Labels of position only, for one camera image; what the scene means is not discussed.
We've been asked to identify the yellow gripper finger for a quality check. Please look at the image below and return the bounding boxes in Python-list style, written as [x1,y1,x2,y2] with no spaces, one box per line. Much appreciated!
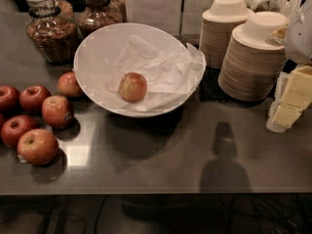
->
[265,25,288,46]
[266,65,312,133]

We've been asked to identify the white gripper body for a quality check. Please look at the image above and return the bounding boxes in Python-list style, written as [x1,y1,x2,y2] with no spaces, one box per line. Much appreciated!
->
[285,0,312,64]

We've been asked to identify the red-yellow apple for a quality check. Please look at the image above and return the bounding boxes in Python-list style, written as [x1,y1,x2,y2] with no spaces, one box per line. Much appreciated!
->
[118,72,147,101]

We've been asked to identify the large white bowl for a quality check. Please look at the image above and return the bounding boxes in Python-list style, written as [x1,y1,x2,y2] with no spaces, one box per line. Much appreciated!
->
[74,23,195,118]

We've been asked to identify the apple beside bowl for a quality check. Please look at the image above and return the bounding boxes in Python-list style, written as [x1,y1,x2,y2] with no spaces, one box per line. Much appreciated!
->
[58,71,83,98]

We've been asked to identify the apple with sticker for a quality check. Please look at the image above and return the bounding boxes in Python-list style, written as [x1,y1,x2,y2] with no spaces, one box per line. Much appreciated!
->
[42,96,74,129]
[17,129,59,166]

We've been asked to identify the red apple upper row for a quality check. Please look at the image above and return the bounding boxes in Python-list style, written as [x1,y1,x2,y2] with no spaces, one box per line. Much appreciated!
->
[19,85,51,115]

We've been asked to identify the front apple with sticker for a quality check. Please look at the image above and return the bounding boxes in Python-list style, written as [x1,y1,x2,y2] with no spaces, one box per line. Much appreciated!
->
[17,129,59,166]

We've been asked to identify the red apple far left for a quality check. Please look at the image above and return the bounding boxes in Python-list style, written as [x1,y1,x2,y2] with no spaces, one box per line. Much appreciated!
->
[0,86,20,113]

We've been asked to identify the red apple lower left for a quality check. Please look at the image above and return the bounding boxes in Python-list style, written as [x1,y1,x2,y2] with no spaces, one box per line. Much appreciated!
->
[1,115,39,149]

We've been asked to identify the front stack paper bowls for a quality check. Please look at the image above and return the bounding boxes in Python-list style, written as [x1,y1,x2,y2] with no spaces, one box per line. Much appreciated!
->
[217,12,287,102]

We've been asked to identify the stack paper bowls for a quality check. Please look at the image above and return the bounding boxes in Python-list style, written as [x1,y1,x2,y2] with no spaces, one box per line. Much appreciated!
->
[199,0,253,69]
[217,12,287,102]

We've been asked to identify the bag of plastic cutlery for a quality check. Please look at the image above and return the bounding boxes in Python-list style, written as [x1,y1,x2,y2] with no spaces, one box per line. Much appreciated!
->
[244,0,308,21]

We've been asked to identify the rear stack paper bowls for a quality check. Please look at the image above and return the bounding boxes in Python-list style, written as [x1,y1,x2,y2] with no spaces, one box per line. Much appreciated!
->
[199,0,253,69]

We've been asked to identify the white napkin dispenser box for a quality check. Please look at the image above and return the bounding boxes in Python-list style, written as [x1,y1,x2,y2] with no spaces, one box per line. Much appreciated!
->
[126,0,214,35]

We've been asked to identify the white crumpled paper liner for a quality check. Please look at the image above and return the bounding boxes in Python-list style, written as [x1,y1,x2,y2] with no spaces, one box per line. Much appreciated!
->
[106,36,206,112]

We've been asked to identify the glass jar with granola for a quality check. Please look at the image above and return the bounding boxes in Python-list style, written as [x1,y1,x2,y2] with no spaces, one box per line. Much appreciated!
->
[25,0,78,64]

